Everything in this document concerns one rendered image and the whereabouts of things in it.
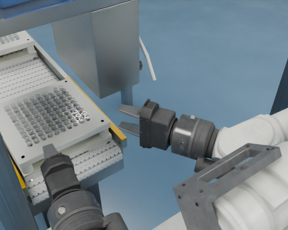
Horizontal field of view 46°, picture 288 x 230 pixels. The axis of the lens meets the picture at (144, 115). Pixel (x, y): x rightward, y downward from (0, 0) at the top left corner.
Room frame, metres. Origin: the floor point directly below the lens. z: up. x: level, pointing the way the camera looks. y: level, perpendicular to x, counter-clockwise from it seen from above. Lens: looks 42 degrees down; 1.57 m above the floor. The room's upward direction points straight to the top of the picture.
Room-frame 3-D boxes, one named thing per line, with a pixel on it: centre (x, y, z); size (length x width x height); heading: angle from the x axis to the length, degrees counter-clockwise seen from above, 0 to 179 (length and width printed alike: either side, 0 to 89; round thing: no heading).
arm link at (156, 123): (0.54, -0.06, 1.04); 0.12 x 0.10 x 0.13; 67
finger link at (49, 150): (0.44, 0.18, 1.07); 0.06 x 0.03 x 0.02; 27
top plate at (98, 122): (0.68, 0.26, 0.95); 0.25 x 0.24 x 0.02; 125
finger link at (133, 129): (0.57, 0.03, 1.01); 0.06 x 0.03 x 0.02; 67
